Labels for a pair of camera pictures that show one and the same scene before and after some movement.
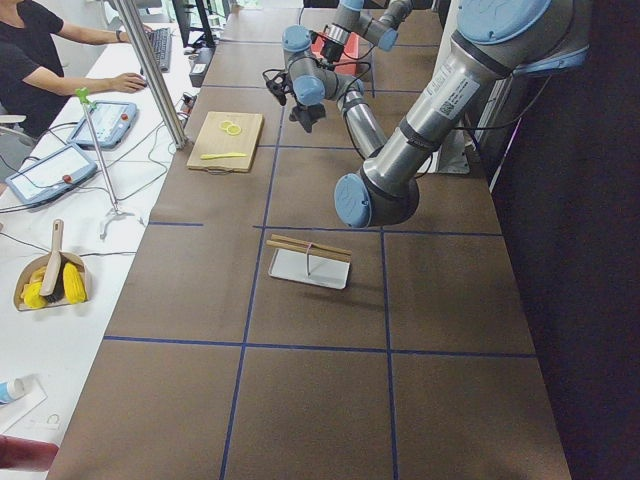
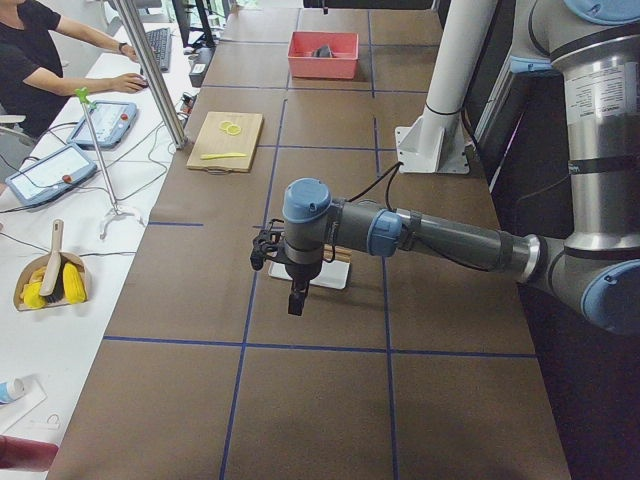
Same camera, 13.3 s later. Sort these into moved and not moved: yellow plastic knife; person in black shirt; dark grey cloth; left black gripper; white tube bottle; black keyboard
Moved: dark grey cloth; left black gripper
Not moved: person in black shirt; black keyboard; white tube bottle; yellow plastic knife
